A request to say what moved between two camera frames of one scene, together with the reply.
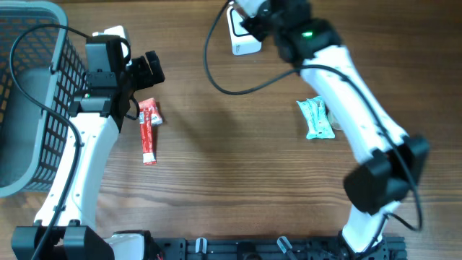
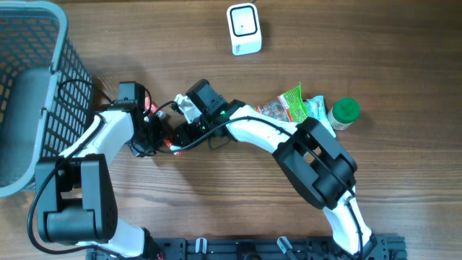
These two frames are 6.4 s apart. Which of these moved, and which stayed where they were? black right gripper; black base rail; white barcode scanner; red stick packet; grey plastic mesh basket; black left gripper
Moved: black right gripper; black left gripper; red stick packet
Stayed: grey plastic mesh basket; white barcode scanner; black base rail
